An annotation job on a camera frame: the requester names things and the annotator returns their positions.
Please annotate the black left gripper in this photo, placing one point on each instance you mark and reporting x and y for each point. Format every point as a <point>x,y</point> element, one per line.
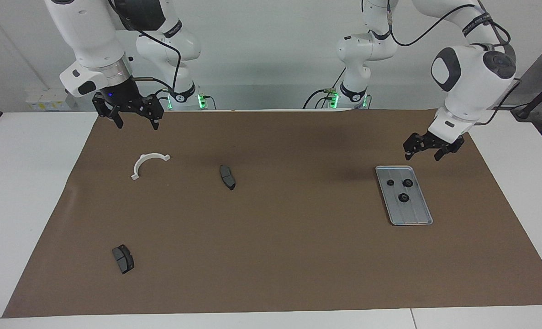
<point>435,140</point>

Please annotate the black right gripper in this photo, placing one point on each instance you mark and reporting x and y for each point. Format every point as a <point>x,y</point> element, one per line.
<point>127,98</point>

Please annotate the large black bearing gear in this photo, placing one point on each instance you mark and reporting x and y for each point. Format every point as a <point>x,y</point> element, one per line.
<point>405,184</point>
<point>401,199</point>

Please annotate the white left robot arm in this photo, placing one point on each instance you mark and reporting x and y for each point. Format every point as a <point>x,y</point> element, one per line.
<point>471,77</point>

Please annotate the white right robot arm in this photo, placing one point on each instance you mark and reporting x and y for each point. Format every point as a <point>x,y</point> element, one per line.
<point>92,41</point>

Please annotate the silver metal tray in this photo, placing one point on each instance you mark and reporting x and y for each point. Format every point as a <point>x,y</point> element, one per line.
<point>412,210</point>

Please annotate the white socket box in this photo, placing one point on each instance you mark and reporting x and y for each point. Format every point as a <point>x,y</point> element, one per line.
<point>47,98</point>

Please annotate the long dark grey brake pad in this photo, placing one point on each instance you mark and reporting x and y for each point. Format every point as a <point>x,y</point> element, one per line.
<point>228,178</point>

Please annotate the black stand pole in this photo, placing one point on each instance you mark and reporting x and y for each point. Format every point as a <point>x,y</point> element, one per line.
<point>540,98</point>

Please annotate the short dark grey brake pad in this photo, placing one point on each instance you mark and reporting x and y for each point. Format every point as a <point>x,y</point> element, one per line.
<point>123,259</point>

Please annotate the brown paper mat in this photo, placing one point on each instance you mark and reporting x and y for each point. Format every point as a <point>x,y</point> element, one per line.
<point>298,251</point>

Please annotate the white curved plastic bracket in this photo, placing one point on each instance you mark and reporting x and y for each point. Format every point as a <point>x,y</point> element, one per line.
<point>136,170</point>

